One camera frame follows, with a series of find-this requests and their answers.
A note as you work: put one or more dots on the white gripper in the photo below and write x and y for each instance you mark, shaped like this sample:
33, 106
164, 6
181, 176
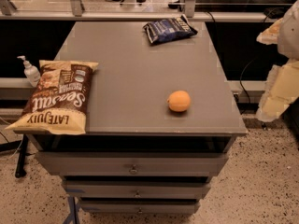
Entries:
290, 36

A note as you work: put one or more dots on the orange fruit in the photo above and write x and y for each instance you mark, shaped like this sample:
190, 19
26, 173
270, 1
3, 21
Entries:
179, 101

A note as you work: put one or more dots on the blue chip bag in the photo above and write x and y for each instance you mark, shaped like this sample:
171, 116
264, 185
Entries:
167, 30

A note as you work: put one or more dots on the brown yellow chip bag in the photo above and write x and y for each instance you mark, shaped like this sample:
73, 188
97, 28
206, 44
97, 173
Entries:
59, 102

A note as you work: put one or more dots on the grey drawer cabinet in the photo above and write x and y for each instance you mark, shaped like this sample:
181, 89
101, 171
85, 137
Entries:
137, 155

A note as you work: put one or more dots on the clear pump sanitizer bottle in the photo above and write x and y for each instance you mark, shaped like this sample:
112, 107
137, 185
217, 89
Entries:
30, 71

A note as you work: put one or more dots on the black stand leg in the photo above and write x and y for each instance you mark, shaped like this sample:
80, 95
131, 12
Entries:
20, 172

